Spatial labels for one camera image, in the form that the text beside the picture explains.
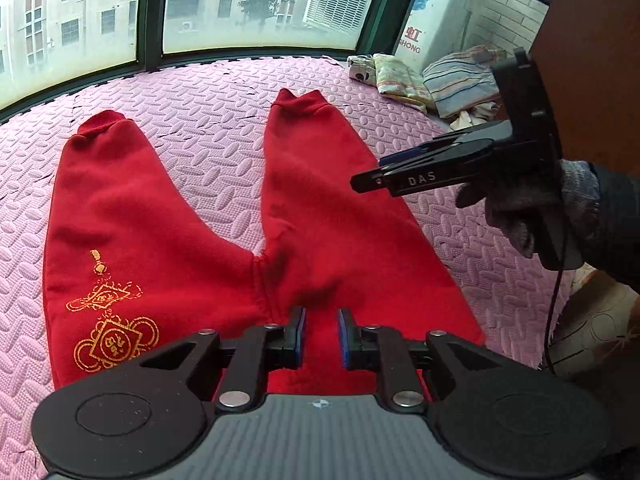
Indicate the pink foam mat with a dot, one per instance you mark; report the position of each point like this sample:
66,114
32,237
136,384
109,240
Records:
190,125

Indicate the dark green window frame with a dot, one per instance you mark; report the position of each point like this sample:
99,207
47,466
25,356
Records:
150,15

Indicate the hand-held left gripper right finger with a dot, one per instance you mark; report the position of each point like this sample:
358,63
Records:
344,336

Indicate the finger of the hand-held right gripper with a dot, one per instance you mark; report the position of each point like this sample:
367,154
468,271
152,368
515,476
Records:
371,182
397,158

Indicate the white crumpled cloth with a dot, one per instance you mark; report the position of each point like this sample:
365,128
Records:
472,116

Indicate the brown wooden cabinet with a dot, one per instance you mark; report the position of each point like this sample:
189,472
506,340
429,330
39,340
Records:
595,50

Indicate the white dotted cloth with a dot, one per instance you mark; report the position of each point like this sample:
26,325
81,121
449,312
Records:
361,67

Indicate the white appliance box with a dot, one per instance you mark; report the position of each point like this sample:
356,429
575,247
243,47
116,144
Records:
440,10

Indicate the person's right hand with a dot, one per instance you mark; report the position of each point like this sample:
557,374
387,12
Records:
505,210

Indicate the beige patterned cushion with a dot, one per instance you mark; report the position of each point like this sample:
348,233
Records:
600,350

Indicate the floral folded cloth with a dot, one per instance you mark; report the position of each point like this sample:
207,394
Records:
400,80

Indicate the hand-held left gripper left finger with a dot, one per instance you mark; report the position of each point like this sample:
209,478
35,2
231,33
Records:
300,336

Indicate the red pants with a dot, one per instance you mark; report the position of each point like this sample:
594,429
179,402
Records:
310,185

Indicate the person's right forearm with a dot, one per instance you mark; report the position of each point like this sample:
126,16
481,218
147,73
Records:
620,220

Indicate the striped folded cloth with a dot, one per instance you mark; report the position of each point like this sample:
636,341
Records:
460,80

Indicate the apartment building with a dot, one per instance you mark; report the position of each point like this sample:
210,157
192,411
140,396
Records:
75,10

